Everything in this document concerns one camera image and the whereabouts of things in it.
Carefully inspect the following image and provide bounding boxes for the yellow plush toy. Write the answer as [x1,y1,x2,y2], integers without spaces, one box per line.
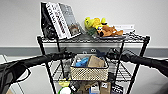
[83,16,108,34]

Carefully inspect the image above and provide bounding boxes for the black wire shelf rack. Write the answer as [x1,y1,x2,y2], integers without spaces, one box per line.
[36,32,151,94]

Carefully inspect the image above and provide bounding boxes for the small blue box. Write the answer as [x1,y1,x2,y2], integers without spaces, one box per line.
[89,85,101,94]

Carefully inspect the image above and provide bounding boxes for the yellow bowl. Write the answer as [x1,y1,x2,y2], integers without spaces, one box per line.
[58,80,71,89]

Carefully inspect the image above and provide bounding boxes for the tall black printed bag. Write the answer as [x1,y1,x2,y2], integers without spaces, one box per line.
[69,81,81,94]

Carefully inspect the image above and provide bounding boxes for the dark blue shark plush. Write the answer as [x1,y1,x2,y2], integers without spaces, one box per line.
[94,48,107,60]

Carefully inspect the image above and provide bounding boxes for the small white wall fitting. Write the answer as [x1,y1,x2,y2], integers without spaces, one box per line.
[90,48,98,54]

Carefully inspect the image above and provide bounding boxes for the pale woven basket dark spots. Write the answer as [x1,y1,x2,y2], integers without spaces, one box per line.
[68,52,111,82]

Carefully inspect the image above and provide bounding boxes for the flat white box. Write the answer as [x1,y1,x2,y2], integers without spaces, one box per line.
[111,23,137,35]

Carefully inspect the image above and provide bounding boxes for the black white printed box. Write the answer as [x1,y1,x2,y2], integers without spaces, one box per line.
[110,82,125,94]

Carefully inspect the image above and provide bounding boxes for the long grey wall band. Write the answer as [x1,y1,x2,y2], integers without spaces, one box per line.
[0,46,168,58]

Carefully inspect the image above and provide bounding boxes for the grey printed box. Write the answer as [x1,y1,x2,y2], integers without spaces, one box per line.
[57,2,83,38]

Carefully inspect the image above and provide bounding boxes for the green bowl white lid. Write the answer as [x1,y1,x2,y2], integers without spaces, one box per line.
[57,86,73,94]

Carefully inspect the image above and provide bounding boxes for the brown box white label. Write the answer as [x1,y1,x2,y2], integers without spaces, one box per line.
[99,81,113,94]

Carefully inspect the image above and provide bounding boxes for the light blue plush toy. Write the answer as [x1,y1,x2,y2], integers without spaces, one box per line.
[74,56,91,69]

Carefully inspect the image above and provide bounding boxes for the glossy black pouch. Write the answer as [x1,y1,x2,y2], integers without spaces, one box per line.
[106,71,116,83]

